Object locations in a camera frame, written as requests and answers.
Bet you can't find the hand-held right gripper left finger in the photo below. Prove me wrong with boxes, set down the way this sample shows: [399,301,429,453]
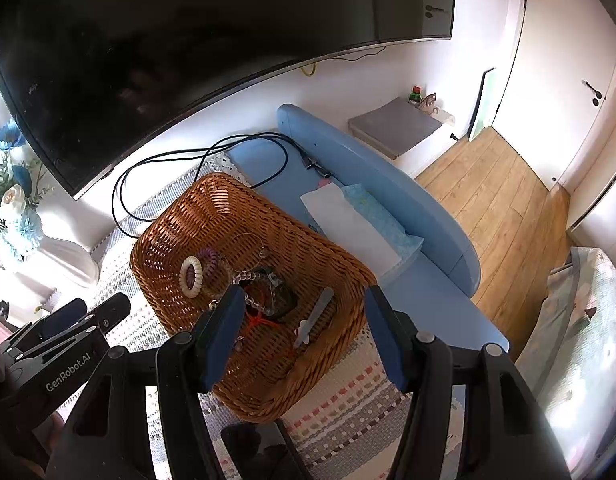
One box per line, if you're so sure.
[50,285,246,480]

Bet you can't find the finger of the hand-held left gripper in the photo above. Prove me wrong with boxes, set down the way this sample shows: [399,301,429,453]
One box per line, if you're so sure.
[63,292,132,341]
[18,298,89,342]

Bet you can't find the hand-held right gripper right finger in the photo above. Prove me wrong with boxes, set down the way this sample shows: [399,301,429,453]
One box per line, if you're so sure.
[364,285,571,480]

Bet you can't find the red string bracelet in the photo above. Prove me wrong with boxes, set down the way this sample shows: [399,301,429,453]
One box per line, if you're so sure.
[245,285,284,333]

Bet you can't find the clear beaded bracelet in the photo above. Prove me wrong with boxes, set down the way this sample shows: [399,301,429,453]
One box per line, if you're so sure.
[233,267,284,321]

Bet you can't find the dark beaded bracelet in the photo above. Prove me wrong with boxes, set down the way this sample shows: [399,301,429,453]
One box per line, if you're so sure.
[238,280,299,318]

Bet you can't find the white coil hair tie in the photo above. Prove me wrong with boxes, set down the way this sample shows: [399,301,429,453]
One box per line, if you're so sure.
[179,256,205,297]

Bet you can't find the silver hair clip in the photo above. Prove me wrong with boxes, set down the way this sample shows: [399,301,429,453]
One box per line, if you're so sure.
[293,286,335,350]

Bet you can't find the purple coil hair tie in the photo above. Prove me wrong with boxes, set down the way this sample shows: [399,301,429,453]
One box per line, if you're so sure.
[195,247,220,281]

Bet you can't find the brown wicker basket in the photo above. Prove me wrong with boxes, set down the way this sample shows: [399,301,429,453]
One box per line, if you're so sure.
[129,172,379,423]

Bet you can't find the white vase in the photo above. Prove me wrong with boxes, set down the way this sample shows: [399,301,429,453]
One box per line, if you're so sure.
[13,232,100,288]

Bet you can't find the striped woven mat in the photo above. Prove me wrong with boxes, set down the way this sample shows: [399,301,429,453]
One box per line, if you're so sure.
[88,152,464,480]

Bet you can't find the blue artificial flowers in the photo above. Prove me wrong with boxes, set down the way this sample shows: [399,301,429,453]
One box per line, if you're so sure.
[0,120,51,263]

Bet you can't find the black phone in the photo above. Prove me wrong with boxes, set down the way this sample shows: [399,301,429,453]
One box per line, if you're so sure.
[220,420,314,480]

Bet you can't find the blue cloth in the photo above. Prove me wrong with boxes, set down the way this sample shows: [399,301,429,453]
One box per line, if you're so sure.
[340,183,425,266]

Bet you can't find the blue table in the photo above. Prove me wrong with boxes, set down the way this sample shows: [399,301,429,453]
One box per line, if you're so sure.
[223,103,511,356]

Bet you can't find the white low cabinet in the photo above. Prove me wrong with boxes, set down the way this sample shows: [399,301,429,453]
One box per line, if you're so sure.
[350,107,459,181]

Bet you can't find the printed bed blanket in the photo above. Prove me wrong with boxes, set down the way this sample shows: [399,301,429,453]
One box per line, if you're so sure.
[515,245,616,480]

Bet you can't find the grey cushion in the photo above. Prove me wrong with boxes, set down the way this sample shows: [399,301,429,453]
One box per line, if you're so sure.
[348,97,441,158]

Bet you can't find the white leaning board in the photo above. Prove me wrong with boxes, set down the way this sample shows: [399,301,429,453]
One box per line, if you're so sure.
[468,66,498,142]

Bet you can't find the black television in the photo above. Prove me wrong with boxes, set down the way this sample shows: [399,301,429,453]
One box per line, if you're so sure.
[0,0,456,201]

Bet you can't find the white door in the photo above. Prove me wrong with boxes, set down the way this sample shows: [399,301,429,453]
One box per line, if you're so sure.
[490,0,616,191]

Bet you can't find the black cable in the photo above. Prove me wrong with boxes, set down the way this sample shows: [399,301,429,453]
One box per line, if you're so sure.
[112,132,334,238]

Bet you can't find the black door handle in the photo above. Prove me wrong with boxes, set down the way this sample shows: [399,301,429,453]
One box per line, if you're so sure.
[582,79,606,107]

